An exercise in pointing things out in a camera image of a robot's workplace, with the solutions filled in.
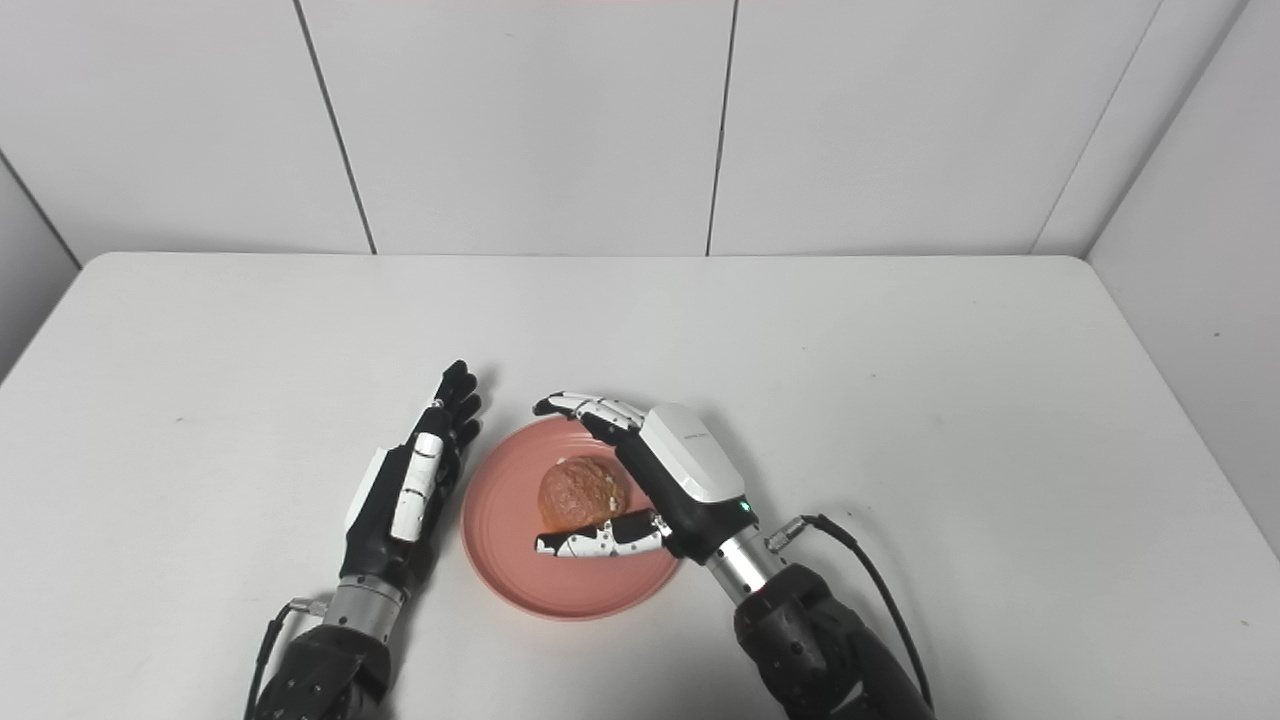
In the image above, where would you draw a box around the pink round plate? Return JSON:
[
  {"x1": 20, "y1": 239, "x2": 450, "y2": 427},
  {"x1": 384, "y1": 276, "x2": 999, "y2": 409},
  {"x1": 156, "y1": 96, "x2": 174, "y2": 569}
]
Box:
[{"x1": 461, "y1": 416, "x2": 683, "y2": 622}]

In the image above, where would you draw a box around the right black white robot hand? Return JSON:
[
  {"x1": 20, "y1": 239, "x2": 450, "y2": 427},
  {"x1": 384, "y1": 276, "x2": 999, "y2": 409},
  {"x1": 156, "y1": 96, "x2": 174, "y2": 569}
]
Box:
[{"x1": 533, "y1": 391, "x2": 760, "y2": 563}]

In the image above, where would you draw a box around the glazed cream puff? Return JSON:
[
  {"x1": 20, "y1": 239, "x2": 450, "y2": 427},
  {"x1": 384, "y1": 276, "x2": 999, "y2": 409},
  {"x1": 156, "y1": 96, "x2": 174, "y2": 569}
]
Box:
[{"x1": 538, "y1": 456, "x2": 631, "y2": 532}]

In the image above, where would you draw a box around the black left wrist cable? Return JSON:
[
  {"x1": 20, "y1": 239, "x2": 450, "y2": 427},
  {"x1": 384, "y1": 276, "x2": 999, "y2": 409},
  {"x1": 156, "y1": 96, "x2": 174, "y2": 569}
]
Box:
[{"x1": 243, "y1": 597, "x2": 331, "y2": 720}]

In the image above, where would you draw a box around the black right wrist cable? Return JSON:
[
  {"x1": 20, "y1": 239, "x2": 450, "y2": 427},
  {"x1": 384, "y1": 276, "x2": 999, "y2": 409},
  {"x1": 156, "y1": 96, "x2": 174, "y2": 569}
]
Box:
[{"x1": 766, "y1": 513, "x2": 935, "y2": 713}]

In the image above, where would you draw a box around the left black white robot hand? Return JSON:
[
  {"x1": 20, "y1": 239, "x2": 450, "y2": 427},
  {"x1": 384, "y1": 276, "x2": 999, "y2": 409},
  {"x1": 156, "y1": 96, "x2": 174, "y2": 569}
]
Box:
[{"x1": 339, "y1": 360, "x2": 484, "y2": 594}]

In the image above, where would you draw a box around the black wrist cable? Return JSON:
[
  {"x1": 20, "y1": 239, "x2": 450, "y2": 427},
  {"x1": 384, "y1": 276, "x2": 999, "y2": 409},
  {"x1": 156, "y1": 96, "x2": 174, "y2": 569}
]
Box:
[
  {"x1": 243, "y1": 597, "x2": 331, "y2": 720},
  {"x1": 766, "y1": 513, "x2": 935, "y2": 713}
]

